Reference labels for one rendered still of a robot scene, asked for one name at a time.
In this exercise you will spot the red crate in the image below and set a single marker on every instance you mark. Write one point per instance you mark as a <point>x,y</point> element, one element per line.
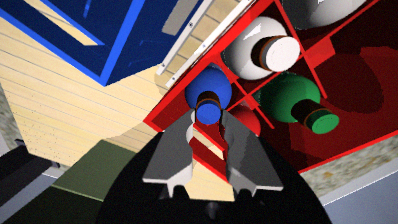
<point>358,70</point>

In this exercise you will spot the white bottle with grey label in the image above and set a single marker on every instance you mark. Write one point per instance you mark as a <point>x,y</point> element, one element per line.
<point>306,14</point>
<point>257,51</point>

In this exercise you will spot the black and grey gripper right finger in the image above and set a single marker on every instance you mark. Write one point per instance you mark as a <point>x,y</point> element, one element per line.
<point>253,164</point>

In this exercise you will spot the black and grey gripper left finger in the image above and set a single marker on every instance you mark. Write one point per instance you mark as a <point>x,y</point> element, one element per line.
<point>165,161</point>

